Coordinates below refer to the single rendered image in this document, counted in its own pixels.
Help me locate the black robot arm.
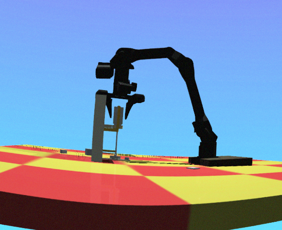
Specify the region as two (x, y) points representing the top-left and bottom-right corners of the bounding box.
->
(95, 47), (218, 158)

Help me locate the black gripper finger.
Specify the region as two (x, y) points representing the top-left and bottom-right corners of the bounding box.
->
(125, 101), (137, 120)
(106, 98), (113, 118)

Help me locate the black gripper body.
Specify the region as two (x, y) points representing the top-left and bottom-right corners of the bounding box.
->
(95, 77), (145, 103)

